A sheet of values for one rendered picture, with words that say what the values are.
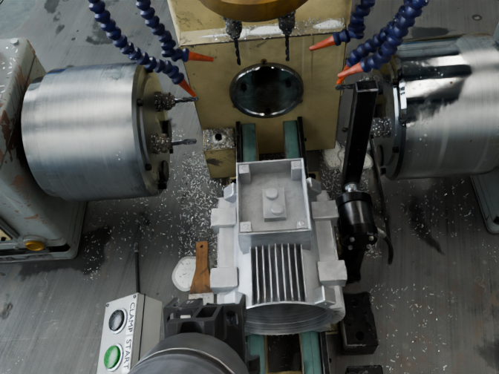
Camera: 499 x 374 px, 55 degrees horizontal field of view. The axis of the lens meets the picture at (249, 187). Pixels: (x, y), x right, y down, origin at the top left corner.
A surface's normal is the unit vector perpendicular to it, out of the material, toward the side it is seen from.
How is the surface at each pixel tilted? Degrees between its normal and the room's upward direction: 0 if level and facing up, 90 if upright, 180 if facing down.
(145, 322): 59
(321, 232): 0
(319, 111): 90
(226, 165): 90
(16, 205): 90
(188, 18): 90
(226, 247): 0
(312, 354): 0
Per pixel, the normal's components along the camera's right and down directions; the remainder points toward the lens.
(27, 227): 0.03, 0.84
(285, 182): -0.08, -0.53
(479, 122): -0.04, 0.32
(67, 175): 0.00, 0.65
